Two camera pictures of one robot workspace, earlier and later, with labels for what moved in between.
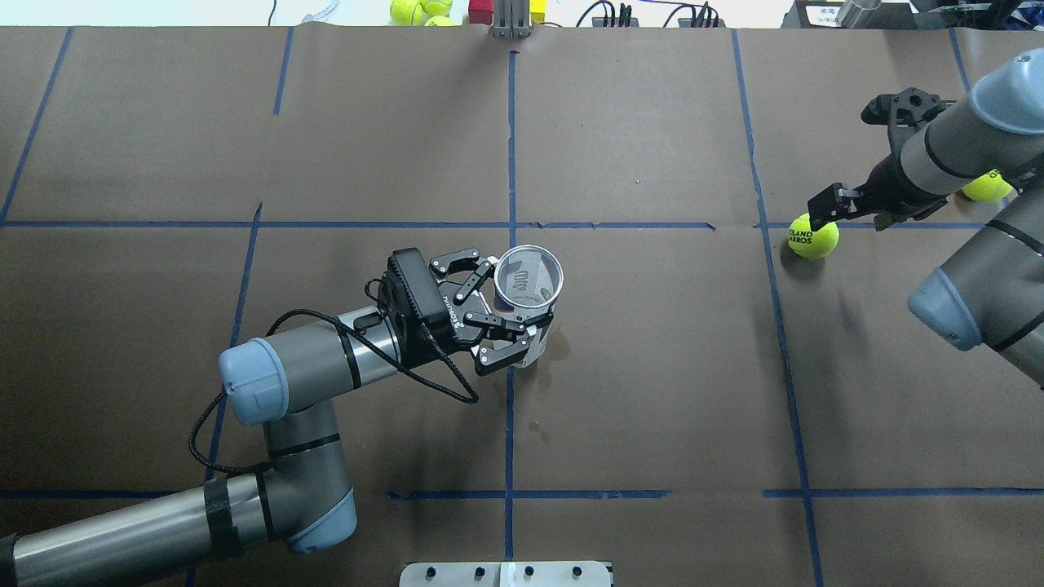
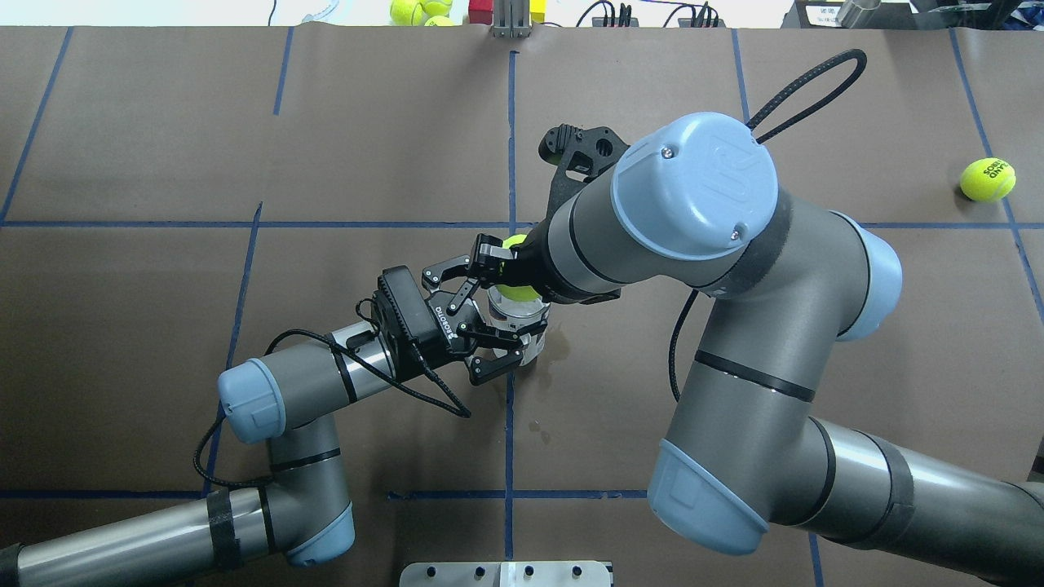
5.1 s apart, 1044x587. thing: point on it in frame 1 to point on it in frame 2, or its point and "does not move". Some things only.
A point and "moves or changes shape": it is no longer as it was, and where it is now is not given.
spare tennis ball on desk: x=439 y=20 does not move
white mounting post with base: x=506 y=574 does not move
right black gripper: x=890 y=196 to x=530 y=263
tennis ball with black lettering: x=813 y=244 moves or changes shape
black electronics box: x=614 y=22 does not move
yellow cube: x=537 y=10 does not move
